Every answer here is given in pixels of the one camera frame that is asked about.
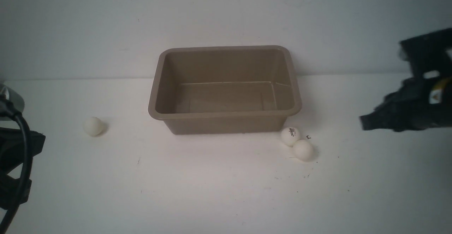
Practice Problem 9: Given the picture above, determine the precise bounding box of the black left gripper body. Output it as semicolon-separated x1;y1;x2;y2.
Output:
0;128;46;210

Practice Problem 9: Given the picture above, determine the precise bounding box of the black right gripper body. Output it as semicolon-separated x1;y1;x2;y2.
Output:
360;28;452;132

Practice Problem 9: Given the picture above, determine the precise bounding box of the plain white ball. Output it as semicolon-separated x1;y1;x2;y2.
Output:
292;140;315;162

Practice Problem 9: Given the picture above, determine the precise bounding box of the white ball with logo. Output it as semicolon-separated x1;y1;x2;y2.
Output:
280;127;301;147

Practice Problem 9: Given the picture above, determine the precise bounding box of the tan plastic bin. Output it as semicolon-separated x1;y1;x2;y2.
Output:
148;45;302;135

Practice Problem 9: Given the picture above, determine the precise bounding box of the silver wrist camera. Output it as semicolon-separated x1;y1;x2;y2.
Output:
0;83;25;113

